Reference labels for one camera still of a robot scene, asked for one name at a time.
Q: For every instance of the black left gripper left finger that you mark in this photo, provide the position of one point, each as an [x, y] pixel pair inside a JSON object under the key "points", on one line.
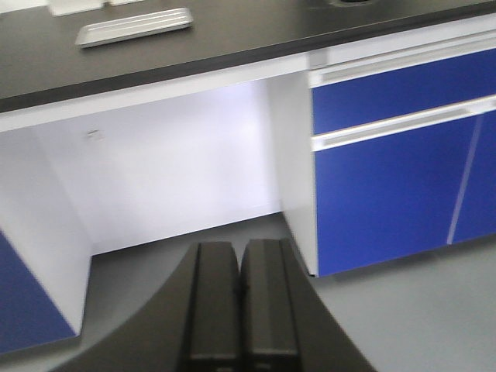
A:
{"points": [[190, 324]]}

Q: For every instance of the blue cabinet drawer front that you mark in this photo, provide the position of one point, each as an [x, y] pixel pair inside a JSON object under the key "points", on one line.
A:
{"points": [[399, 92]]}

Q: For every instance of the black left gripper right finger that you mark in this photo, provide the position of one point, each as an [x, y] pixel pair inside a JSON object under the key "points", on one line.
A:
{"points": [[286, 326]]}

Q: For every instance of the silver metal tray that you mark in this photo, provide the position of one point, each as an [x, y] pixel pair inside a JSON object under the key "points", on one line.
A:
{"points": [[133, 27]]}

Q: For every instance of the blue cabinet door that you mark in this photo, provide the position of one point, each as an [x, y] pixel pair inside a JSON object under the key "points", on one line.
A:
{"points": [[392, 196], [476, 213]]}

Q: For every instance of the blue cabinet panel left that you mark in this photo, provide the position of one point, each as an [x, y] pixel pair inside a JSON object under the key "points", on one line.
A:
{"points": [[28, 315]]}

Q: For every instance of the blue cabinet door right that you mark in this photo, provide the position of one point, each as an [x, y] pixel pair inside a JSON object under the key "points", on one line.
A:
{"points": [[476, 213]]}

